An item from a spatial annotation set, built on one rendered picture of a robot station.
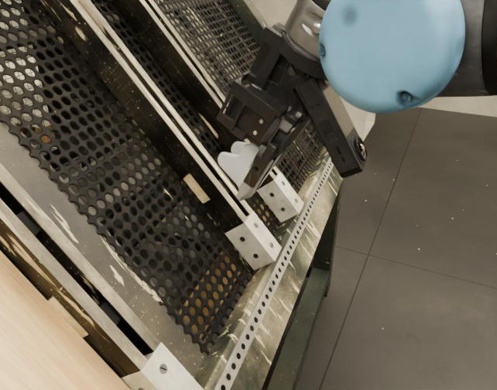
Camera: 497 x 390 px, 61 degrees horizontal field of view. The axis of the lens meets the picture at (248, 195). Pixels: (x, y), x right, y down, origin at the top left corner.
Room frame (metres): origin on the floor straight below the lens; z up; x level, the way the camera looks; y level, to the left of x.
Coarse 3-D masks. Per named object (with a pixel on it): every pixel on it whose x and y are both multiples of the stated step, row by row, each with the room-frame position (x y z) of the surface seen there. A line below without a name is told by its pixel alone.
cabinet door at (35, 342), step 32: (0, 256) 0.49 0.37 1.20; (0, 288) 0.46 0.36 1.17; (32, 288) 0.48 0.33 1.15; (0, 320) 0.42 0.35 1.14; (32, 320) 0.44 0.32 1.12; (64, 320) 0.47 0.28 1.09; (0, 352) 0.39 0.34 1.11; (32, 352) 0.41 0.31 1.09; (64, 352) 0.43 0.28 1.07; (0, 384) 0.36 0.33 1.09; (32, 384) 0.37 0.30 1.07; (64, 384) 0.39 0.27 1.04; (96, 384) 0.41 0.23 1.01
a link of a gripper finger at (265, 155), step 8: (280, 136) 0.42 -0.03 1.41; (272, 144) 0.42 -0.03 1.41; (280, 144) 0.42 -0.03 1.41; (264, 152) 0.41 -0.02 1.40; (272, 152) 0.41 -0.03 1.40; (256, 160) 0.42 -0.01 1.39; (264, 160) 0.41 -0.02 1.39; (256, 168) 0.42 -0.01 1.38; (264, 168) 0.42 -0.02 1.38; (248, 176) 0.43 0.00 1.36; (256, 176) 0.42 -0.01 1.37; (248, 184) 0.44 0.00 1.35
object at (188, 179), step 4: (184, 176) 0.91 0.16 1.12; (188, 176) 0.90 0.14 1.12; (192, 176) 0.89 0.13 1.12; (184, 180) 0.90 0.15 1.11; (188, 180) 0.90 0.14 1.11; (192, 180) 0.89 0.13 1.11; (188, 184) 0.90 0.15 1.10; (192, 184) 0.89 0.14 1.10; (196, 184) 0.89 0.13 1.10; (192, 188) 0.89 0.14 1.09; (196, 188) 0.89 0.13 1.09; (200, 188) 0.88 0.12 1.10; (196, 192) 0.89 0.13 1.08; (200, 192) 0.89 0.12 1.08; (200, 196) 0.89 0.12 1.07; (204, 196) 0.88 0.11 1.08; (204, 200) 0.88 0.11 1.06
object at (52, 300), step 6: (48, 300) 0.48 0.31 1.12; (54, 300) 0.47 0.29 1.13; (54, 306) 0.47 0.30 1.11; (60, 306) 0.47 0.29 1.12; (60, 312) 0.47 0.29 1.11; (66, 312) 0.47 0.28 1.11; (66, 318) 0.47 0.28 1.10; (72, 318) 0.47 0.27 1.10; (72, 324) 0.46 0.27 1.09; (78, 324) 0.46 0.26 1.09; (78, 330) 0.46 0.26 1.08; (84, 330) 0.46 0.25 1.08; (84, 336) 0.46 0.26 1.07
